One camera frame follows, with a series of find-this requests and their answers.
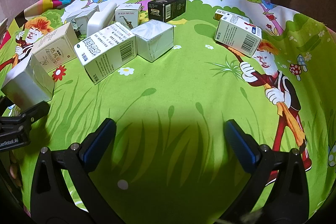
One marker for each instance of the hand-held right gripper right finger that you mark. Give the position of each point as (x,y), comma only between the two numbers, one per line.
(241,145)

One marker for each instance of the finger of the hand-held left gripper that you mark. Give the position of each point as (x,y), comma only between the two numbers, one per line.
(26,115)

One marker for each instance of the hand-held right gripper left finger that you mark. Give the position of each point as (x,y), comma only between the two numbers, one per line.
(97,145)

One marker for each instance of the plain white box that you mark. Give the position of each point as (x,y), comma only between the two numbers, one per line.
(26,82)

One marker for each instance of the white box with orange print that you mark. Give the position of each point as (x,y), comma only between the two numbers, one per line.
(223,14)

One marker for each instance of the person's left hand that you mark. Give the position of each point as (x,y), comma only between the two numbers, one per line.
(15,169)

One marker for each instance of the beige box with bird print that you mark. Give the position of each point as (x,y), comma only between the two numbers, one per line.
(53,48)

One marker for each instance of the cartoon printed green blanket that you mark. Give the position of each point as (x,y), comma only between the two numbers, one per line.
(178,87)

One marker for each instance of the large white barcode box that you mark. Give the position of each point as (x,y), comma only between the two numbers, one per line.
(105,53)

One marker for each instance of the small white barcode box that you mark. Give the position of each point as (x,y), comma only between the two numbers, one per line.
(237,37)

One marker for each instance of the white marbled box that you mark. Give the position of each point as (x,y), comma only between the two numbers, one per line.
(153,40)
(82,18)

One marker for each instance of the white rounded plastic case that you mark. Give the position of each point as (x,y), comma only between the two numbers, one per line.
(101,19)

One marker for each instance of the white box with saxophone print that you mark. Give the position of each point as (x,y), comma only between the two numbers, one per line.
(127,15)

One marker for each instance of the black box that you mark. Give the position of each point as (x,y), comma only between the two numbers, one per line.
(165,10)

